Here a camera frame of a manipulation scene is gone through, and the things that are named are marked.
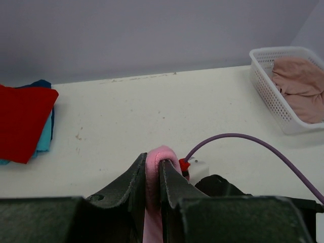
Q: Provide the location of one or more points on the red folded t shirt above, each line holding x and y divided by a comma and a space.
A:
27, 98

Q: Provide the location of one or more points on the dark blue folded t shirt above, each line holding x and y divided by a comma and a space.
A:
44, 84

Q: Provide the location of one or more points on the teal folded t shirt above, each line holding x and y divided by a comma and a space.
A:
24, 134

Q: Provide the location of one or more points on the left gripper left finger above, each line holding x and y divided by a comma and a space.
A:
122, 204

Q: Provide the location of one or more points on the pink t shirt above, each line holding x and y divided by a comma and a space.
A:
153, 224

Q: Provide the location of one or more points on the beige t shirt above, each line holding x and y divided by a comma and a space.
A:
300, 82

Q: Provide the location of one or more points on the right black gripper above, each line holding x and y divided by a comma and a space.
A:
217, 186

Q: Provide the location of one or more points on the white plastic basket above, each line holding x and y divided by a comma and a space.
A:
262, 62

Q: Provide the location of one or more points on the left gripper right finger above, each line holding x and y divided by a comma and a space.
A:
179, 200

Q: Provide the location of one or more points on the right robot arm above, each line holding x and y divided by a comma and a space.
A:
305, 204

